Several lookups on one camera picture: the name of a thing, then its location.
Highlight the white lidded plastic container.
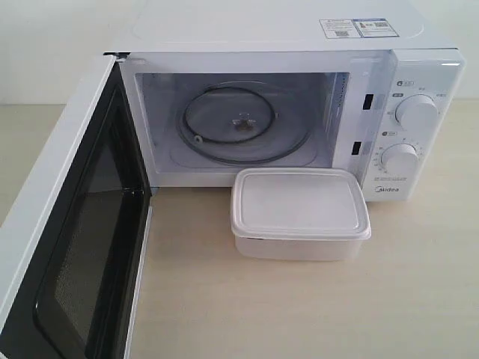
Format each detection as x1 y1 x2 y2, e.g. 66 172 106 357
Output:
231 168 371 261

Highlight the white microwave door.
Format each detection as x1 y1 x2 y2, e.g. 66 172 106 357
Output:
1 54 152 358

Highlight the white Midea microwave body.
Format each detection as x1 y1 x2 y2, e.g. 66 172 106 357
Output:
109 1 465 201

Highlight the glass turntable plate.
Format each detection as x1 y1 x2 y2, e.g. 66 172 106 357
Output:
176 84 316 165

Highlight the lower white timer knob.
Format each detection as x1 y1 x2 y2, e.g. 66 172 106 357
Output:
380 143 419 176

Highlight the blue white label sticker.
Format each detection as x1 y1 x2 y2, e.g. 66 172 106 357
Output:
319 18 399 39

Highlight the upper white power knob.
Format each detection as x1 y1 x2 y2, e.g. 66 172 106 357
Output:
395 94 439 130

